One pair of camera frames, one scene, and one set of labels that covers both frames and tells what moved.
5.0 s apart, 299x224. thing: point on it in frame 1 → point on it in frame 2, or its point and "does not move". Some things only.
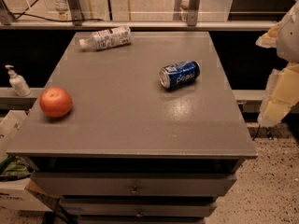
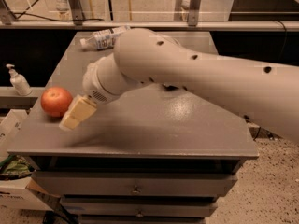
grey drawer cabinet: [131, 151] does not move
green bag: [14, 167] does not move
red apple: [55, 102] does not move
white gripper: [290, 38] → [92, 86]
